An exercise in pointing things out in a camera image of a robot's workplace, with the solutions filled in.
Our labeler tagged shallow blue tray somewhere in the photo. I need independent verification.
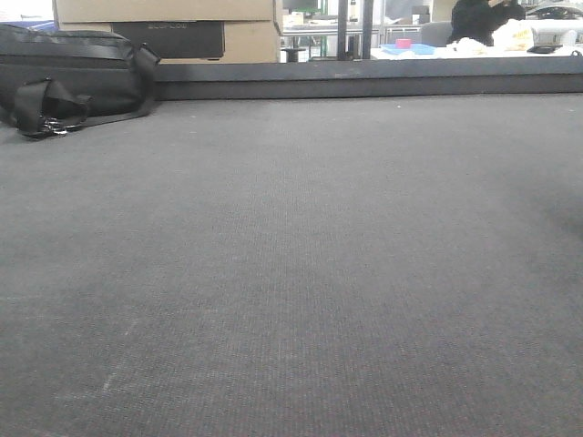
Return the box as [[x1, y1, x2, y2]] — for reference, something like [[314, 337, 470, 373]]
[[380, 43, 435, 56]]

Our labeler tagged lower cardboard box black print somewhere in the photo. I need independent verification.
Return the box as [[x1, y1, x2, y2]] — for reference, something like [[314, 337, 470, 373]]
[[59, 21, 281, 64]]

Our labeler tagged pink cup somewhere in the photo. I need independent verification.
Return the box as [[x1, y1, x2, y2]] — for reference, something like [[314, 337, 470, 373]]
[[395, 38, 412, 50]]

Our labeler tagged person in black sweater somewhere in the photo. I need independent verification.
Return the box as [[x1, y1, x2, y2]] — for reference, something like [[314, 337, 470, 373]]
[[447, 0, 526, 46]]

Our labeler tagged black duffel bag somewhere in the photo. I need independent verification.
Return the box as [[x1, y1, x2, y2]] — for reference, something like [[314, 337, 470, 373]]
[[1, 24, 159, 138]]

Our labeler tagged yellow white takeout bag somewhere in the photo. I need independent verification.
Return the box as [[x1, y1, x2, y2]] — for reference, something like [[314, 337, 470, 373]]
[[492, 19, 534, 51]]

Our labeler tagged upper cardboard box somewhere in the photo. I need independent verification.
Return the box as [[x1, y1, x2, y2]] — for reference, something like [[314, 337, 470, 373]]
[[55, 0, 283, 23]]

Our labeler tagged white table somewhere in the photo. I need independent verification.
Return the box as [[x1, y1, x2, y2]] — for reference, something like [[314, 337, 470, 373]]
[[371, 44, 582, 60]]

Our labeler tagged dark metal base rail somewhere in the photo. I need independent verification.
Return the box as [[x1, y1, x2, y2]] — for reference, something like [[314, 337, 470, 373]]
[[155, 55, 582, 101]]

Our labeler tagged black vertical post pair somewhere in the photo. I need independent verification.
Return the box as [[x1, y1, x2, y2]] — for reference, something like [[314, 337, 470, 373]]
[[336, 0, 374, 61]]

